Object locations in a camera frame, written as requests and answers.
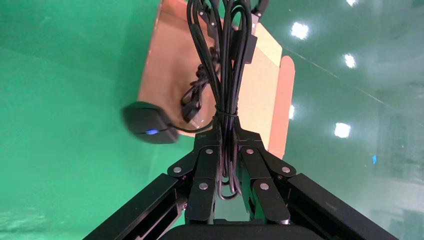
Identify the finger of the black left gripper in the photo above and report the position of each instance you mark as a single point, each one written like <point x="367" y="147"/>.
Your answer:
<point x="207" y="20"/>
<point x="261" y="6"/>

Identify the open brown cardboard box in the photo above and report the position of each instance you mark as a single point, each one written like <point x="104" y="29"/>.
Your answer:
<point x="165" y="66"/>

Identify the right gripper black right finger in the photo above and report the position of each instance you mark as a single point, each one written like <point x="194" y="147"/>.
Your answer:
<point x="261" y="172"/>

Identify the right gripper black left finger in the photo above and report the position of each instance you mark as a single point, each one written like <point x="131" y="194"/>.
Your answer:
<point x="205" y="172"/>

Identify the blue scrap on floor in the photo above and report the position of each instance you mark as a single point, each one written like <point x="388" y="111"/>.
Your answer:
<point x="373" y="159"/>

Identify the black computer mouse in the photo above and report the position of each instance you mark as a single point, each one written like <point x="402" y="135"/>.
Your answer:
<point x="145" y="119"/>

